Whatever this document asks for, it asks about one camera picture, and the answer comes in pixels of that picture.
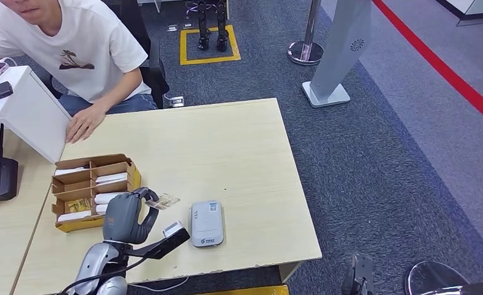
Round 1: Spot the person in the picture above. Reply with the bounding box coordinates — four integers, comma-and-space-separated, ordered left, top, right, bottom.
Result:
0, 0, 157, 144

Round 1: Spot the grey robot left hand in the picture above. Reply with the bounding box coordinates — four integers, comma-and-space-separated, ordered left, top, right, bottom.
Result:
102, 187, 160, 245

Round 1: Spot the red floor tape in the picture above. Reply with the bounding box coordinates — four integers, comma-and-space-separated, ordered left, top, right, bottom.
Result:
371, 0, 483, 132

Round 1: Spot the yellow floor tape strip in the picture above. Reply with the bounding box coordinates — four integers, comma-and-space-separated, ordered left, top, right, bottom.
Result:
194, 285, 290, 295

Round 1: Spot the small black humanoid robot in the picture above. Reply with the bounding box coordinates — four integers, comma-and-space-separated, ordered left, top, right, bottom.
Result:
184, 0, 230, 53

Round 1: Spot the white table leg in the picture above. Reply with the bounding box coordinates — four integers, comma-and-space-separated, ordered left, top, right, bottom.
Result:
136, 0, 163, 13

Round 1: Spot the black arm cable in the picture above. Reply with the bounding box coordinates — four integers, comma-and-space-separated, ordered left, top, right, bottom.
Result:
58, 254, 155, 295

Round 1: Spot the black office chair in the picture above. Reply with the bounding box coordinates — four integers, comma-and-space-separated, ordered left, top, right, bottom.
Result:
45, 0, 171, 110

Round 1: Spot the white desk partition box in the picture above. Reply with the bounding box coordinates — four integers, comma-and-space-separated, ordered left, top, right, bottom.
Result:
0, 65, 72, 163

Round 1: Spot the grey card reader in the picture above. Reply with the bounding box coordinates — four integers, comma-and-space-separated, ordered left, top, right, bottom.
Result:
189, 199, 225, 248

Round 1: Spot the grey standing kiosk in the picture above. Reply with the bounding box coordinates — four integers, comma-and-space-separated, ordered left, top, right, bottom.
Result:
301, 0, 372, 109

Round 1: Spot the thin white floor cable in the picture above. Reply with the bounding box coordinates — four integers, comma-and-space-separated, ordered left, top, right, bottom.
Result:
127, 277, 190, 293

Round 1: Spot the white counter base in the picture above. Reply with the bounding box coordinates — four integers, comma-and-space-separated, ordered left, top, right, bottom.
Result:
434, 0, 483, 27

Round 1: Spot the gold card packet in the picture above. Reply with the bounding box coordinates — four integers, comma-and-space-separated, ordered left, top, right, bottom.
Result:
65, 197, 92, 214

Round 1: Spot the yellow square floor tape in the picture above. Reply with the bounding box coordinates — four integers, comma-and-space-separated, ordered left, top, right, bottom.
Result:
179, 24, 242, 66

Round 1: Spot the person's left hand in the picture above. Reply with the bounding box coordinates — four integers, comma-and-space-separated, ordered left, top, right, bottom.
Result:
65, 103, 107, 144

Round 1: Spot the chrome stanchion post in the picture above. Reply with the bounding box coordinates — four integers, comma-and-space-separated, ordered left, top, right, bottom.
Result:
287, 0, 324, 66

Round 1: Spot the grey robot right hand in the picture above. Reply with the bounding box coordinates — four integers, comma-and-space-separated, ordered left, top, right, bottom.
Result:
341, 253, 375, 295

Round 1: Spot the cardboard card organizer box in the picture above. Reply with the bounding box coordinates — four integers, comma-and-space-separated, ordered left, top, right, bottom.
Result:
50, 153, 142, 234

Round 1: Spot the round chrome stanchion base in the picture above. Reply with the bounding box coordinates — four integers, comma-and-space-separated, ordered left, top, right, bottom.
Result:
404, 261, 470, 295

